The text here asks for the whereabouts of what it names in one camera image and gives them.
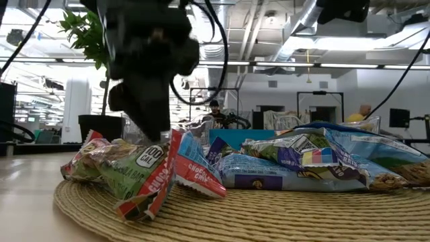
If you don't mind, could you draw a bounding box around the black plant pot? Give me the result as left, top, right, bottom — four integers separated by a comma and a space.
78, 114, 124, 144

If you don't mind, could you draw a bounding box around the small purple green granola bar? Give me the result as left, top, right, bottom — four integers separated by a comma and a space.
205, 136, 237, 166

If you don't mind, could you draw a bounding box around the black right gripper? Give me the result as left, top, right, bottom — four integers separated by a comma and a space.
315, 0, 371, 25

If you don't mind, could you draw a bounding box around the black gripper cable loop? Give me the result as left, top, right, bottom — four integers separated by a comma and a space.
169, 0, 230, 106

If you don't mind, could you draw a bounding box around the white draped sheet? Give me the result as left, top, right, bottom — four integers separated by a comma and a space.
263, 110, 310, 130

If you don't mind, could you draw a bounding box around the green purple oatmeal raisin bar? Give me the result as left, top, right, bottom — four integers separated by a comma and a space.
241, 133, 341, 169

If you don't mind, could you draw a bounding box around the green leafy plant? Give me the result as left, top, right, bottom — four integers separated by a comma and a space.
58, 9, 112, 117

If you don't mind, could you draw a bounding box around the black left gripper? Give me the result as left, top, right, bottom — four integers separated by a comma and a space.
97, 0, 201, 142

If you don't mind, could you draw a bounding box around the blue red chocolate chip bar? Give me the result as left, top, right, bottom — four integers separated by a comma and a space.
174, 130, 228, 199

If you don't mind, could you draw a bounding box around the round woven straw placemat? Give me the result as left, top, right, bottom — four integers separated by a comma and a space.
53, 179, 430, 242

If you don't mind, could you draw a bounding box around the green chocolate chip granola bar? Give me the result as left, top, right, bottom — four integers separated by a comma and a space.
60, 129, 135, 185

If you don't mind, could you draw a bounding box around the black metal frame stand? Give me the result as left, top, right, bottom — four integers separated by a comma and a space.
189, 87, 241, 119
296, 90, 345, 123

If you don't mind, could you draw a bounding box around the black monitor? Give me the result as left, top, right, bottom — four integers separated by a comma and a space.
389, 108, 411, 128

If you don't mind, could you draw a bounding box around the person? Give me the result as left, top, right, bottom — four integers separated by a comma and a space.
345, 104, 372, 124
205, 99, 228, 130

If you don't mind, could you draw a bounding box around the large light blue granola bar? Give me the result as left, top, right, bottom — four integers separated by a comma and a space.
295, 121, 430, 188

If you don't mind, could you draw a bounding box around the green red chocolate chip bar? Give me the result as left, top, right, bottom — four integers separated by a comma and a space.
97, 129, 183, 223

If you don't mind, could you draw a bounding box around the teal plastic tray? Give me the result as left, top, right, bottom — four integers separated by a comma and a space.
208, 129, 277, 151

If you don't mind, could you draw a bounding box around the black hanging cable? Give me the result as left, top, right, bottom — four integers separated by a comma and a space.
364, 30, 430, 121
0, 0, 53, 77

